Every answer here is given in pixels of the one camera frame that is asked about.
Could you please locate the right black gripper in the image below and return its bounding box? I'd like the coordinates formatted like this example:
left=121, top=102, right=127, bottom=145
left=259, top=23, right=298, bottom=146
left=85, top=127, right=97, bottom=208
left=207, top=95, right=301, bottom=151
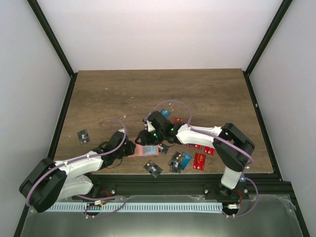
left=136, top=129, right=165, bottom=146

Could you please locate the black VIP card front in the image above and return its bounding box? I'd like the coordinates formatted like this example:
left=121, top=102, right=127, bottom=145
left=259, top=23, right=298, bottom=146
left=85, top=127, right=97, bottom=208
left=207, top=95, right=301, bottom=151
left=144, top=160, right=162, bottom=178

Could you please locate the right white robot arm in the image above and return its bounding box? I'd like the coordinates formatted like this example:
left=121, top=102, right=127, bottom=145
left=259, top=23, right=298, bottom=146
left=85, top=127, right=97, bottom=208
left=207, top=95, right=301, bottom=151
left=135, top=111, right=255, bottom=199

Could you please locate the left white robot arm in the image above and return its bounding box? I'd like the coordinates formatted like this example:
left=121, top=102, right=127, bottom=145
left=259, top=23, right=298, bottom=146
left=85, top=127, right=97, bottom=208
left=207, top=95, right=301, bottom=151
left=19, top=131, right=136, bottom=213

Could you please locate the red card pile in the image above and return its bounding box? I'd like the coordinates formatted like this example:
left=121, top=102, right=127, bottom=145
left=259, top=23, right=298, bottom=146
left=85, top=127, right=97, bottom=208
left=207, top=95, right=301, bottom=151
left=173, top=117, right=186, bottom=124

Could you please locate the blue card pile top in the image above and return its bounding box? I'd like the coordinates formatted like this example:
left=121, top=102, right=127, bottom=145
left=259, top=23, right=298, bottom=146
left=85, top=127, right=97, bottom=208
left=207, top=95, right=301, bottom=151
left=160, top=109, right=171, bottom=118

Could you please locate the black VIP card pair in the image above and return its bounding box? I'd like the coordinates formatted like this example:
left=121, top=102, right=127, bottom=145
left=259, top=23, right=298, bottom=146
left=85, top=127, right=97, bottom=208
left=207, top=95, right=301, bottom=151
left=168, top=152, right=185, bottom=173

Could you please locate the blue card beside black pair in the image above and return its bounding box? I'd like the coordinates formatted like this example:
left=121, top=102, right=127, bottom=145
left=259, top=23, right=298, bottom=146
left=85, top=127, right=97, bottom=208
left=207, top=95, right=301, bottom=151
left=181, top=152, right=192, bottom=170

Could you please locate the red VIP card front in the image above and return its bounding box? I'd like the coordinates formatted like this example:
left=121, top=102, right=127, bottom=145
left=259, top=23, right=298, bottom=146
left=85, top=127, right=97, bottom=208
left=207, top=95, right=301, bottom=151
left=193, top=153, right=206, bottom=171

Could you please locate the lone black card far left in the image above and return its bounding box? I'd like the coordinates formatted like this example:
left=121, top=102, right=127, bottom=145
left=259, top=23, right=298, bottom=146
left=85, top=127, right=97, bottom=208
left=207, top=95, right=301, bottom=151
left=77, top=129, right=90, bottom=145

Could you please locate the metal sheet front panel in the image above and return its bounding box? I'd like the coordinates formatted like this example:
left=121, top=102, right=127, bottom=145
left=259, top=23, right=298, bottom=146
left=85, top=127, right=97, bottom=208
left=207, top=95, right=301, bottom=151
left=21, top=195, right=303, bottom=237

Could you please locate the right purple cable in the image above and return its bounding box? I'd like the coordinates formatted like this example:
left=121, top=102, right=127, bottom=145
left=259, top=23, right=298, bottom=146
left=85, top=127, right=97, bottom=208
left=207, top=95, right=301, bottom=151
left=145, top=99, right=255, bottom=166

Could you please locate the purple cable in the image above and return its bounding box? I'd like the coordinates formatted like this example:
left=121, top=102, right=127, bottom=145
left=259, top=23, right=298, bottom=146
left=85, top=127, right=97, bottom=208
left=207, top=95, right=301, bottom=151
left=145, top=99, right=255, bottom=166
left=26, top=120, right=129, bottom=207

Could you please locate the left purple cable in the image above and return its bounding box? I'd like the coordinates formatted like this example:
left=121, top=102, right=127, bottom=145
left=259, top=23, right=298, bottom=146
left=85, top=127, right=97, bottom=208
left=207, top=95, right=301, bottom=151
left=26, top=120, right=129, bottom=207

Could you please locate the light blue slotted cable duct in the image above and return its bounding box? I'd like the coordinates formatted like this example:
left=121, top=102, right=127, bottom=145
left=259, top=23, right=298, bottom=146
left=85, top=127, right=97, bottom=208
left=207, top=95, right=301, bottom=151
left=47, top=202, right=223, bottom=213

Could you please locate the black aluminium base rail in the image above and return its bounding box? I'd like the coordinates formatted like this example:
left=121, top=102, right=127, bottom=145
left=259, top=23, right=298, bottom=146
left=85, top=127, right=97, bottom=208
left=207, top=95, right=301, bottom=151
left=87, top=173, right=294, bottom=201

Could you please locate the left black frame post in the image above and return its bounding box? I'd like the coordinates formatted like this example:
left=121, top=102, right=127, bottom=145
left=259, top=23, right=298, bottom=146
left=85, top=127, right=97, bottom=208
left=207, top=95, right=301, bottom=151
left=26, top=0, right=75, bottom=78

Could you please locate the black frame post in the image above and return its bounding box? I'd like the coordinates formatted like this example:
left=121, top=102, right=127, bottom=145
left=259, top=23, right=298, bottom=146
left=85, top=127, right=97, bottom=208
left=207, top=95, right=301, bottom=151
left=243, top=0, right=294, bottom=75
left=26, top=0, right=75, bottom=78

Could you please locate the right black frame post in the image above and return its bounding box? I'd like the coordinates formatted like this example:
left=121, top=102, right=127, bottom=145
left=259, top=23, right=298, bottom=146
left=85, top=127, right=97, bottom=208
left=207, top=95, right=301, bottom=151
left=243, top=0, right=294, bottom=75

